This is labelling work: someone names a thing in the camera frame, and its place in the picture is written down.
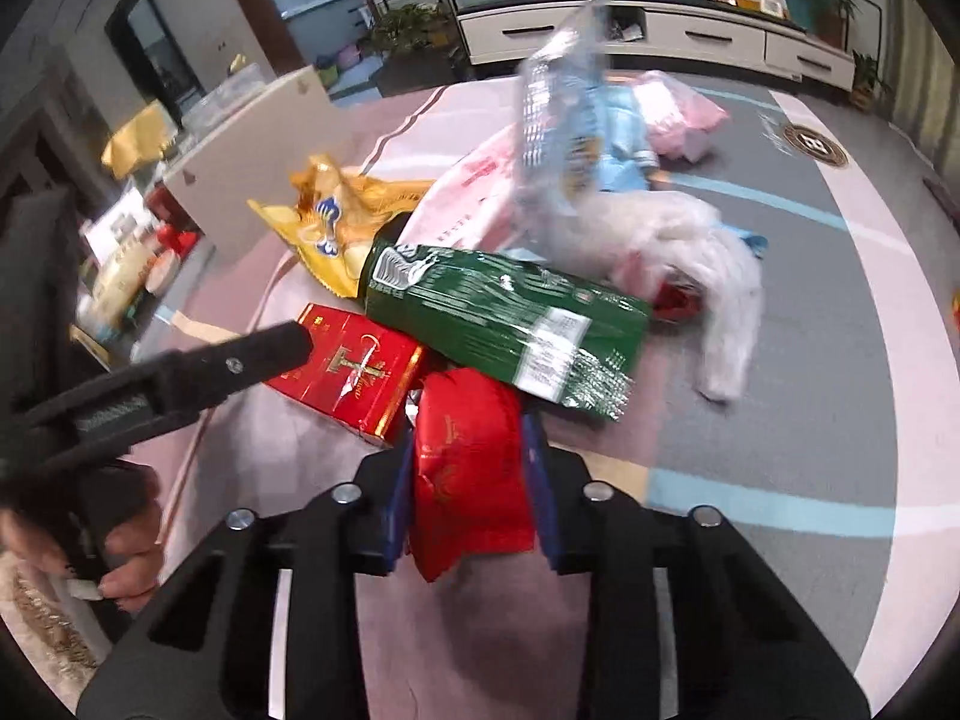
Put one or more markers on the white tv cabinet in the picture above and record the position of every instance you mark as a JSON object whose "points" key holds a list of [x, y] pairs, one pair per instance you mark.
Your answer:
{"points": [[703, 33]]}

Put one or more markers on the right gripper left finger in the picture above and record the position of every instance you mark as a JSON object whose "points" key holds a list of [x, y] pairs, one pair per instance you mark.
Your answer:
{"points": [[264, 602]]}

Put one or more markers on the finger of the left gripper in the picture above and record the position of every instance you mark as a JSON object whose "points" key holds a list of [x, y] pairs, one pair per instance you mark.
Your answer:
{"points": [[106, 416]]}

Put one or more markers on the white plastic bag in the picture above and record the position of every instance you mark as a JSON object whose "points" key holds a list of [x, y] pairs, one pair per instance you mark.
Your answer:
{"points": [[636, 240]]}

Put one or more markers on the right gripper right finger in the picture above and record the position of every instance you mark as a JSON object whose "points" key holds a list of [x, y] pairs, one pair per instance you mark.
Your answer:
{"points": [[744, 647]]}

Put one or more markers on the white storage box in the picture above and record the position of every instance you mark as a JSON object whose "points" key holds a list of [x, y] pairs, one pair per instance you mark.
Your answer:
{"points": [[252, 156]]}

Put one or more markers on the large green floor plant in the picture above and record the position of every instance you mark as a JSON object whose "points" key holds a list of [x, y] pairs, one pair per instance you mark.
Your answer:
{"points": [[414, 35]]}

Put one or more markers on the pink printed wrapper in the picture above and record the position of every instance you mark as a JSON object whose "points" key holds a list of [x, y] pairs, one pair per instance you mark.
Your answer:
{"points": [[470, 206]]}

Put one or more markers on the light blue mesh cloth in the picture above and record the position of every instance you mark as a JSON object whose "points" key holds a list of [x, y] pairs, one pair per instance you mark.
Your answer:
{"points": [[626, 154]]}

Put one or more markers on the clear plastic container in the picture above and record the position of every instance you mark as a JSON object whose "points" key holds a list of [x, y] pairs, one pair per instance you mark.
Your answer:
{"points": [[225, 100]]}

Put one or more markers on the potted plant by cabinet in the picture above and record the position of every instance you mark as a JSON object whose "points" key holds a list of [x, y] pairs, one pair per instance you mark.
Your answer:
{"points": [[833, 20]]}

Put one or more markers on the pink plastic bag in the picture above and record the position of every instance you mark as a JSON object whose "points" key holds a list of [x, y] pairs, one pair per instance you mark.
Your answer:
{"points": [[679, 119]]}

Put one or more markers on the green foil tea bag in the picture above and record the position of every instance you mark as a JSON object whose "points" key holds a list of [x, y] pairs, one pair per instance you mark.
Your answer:
{"points": [[565, 340]]}

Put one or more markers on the red cigarette carton box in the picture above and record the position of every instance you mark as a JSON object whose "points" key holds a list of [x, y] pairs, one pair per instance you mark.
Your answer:
{"points": [[359, 373]]}

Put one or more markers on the red foil snack bag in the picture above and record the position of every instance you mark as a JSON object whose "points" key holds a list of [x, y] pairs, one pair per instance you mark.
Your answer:
{"points": [[469, 497]]}

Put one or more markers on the yellow chip bag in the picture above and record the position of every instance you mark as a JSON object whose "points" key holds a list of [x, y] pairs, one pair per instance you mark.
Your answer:
{"points": [[332, 224]]}

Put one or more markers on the person left hand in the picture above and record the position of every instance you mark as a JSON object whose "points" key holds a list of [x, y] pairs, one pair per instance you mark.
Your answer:
{"points": [[136, 554]]}

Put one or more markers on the clear printed zip bag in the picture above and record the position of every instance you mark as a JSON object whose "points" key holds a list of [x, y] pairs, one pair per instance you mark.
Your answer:
{"points": [[557, 130]]}

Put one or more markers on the yellow cloth on shelf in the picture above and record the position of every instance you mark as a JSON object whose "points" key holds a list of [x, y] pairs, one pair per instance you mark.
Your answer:
{"points": [[142, 140]]}

